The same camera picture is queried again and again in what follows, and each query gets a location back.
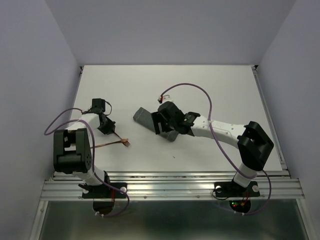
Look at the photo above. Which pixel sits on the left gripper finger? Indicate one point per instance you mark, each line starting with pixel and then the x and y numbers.
pixel 111 121
pixel 106 128

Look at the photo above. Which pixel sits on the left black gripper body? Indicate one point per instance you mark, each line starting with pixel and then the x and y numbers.
pixel 107 123

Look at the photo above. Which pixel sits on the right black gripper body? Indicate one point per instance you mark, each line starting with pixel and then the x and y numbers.
pixel 171 124

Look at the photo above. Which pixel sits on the grey cloth napkin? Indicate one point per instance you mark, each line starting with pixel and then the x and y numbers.
pixel 144 118

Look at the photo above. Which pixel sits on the copper fork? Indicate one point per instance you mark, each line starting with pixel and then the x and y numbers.
pixel 124 142

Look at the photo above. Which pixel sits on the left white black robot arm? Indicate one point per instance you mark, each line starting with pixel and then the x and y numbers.
pixel 72 152

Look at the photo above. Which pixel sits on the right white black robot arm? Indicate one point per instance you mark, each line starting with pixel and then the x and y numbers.
pixel 253 143

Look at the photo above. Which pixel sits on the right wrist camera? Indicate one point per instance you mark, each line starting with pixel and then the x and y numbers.
pixel 165 98

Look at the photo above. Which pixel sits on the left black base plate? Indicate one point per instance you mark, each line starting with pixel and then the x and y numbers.
pixel 99 192

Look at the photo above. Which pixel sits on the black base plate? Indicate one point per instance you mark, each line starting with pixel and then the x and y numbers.
pixel 99 192
pixel 238 187

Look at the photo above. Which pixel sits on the aluminium front rail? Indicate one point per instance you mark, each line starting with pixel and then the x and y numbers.
pixel 167 186

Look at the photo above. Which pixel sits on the aluminium rail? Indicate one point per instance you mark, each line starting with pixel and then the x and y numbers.
pixel 270 123
pixel 167 186

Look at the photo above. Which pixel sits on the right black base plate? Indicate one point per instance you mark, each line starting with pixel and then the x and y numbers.
pixel 238 187

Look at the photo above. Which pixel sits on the aluminium right side rail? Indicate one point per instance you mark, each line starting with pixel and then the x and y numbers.
pixel 270 123

